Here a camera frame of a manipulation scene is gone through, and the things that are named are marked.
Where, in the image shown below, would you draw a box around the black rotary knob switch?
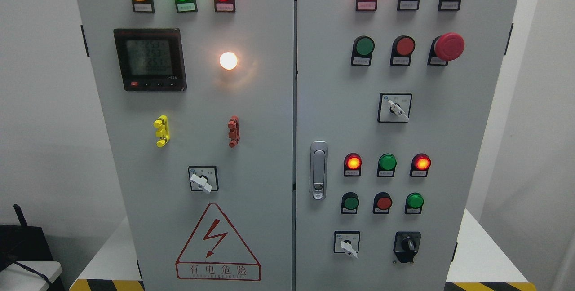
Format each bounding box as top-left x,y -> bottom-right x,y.
394,231 -> 421,264

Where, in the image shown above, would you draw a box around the grey electrical control cabinet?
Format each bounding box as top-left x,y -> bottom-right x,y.
77,0 -> 517,291

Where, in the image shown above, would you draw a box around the silver cabinet door latch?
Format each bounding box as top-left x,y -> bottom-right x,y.
310,141 -> 328,200

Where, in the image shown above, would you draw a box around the red terminal connector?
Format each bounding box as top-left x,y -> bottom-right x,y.
227,115 -> 240,148

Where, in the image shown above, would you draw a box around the red lit lamp middle left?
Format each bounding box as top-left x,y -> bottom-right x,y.
343,153 -> 362,177

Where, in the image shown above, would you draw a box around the white glowing indicator lamp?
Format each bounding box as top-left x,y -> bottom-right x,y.
219,52 -> 239,71

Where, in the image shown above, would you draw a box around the green push button lower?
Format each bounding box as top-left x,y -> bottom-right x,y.
340,191 -> 360,215

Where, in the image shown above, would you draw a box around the green push button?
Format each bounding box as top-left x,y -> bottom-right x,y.
340,191 -> 360,215
350,35 -> 375,66

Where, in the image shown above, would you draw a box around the green lamp middle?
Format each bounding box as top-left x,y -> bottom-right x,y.
376,153 -> 397,178

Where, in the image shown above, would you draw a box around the green push button upper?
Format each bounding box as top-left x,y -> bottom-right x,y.
350,35 -> 375,66

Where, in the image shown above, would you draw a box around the red push button lower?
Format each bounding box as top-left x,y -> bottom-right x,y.
372,192 -> 393,215

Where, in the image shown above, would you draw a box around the red push button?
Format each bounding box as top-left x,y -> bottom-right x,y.
390,35 -> 416,66
372,192 -> 393,215

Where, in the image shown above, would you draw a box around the yellow terminal connector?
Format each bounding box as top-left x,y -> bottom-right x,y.
153,115 -> 170,148

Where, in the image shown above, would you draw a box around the red lamp middle right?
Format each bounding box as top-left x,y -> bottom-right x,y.
409,153 -> 431,178

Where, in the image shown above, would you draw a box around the red electric danger warning sticker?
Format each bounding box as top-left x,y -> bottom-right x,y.
175,203 -> 261,281

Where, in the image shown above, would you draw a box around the red push button upper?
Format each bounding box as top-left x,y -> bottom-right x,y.
390,35 -> 416,66

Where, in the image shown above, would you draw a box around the green lamp lower right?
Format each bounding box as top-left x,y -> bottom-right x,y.
404,192 -> 425,215

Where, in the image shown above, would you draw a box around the black digital power meter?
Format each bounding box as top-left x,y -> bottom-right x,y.
113,28 -> 187,91

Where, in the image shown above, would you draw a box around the red emergency stop button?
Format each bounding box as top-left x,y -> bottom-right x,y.
427,32 -> 465,66

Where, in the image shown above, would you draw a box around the white platform with hazard stripes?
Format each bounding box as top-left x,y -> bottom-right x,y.
71,211 -> 536,291

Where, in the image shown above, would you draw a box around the black device with antenna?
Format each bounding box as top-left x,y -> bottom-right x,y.
0,204 -> 54,270

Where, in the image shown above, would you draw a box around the left white selector switch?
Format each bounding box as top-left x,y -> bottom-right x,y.
188,165 -> 218,194

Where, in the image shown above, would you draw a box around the white selector switch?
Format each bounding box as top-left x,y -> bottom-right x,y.
188,165 -> 218,194
333,230 -> 361,259
378,93 -> 412,123

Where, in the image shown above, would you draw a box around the upper right white selector switch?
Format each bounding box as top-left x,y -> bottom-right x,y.
378,93 -> 412,123

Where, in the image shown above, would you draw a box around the lower white selector switch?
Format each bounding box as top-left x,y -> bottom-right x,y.
333,230 -> 361,259

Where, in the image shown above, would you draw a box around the white box with cable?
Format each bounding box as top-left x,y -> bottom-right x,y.
0,261 -> 63,291

